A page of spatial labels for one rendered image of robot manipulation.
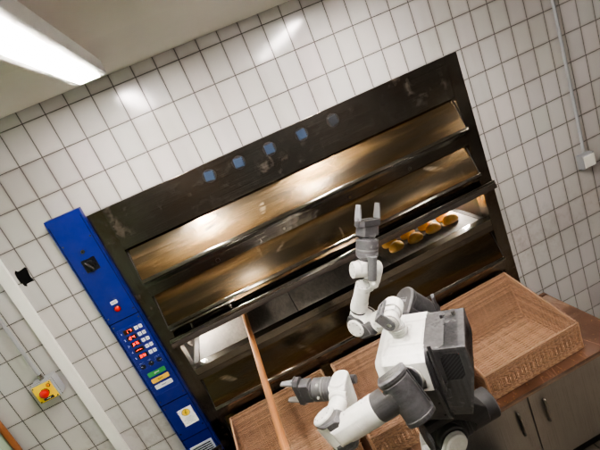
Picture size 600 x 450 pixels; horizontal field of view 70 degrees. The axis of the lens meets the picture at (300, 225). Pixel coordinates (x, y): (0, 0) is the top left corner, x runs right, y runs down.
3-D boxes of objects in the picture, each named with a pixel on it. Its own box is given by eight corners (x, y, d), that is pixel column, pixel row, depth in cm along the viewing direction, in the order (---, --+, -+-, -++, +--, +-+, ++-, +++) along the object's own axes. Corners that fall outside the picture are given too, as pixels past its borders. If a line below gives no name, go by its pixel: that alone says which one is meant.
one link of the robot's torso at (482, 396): (483, 402, 165) (470, 366, 160) (506, 423, 153) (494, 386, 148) (421, 438, 161) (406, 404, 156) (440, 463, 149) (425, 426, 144)
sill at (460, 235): (197, 370, 226) (194, 363, 225) (485, 222, 247) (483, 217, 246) (197, 376, 220) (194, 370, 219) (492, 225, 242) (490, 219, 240)
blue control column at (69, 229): (227, 371, 431) (119, 176, 369) (241, 363, 433) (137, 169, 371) (249, 551, 247) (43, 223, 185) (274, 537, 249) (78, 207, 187)
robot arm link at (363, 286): (378, 256, 173) (371, 283, 179) (357, 258, 170) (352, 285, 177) (384, 265, 167) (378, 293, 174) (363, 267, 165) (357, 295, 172)
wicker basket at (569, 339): (436, 354, 248) (420, 315, 240) (515, 309, 256) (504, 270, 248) (492, 404, 202) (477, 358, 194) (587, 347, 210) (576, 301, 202)
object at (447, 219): (355, 231, 305) (353, 224, 304) (413, 203, 311) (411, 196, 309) (393, 255, 247) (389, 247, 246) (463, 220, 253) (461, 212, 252)
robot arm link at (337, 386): (340, 390, 166) (332, 412, 153) (333, 370, 165) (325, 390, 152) (356, 388, 163) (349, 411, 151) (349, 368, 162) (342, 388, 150)
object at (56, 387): (45, 396, 204) (34, 379, 201) (66, 386, 206) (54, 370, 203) (40, 405, 197) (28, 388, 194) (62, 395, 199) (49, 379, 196)
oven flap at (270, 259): (170, 328, 211) (154, 291, 212) (478, 177, 232) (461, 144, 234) (168, 330, 206) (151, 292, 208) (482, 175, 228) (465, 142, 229)
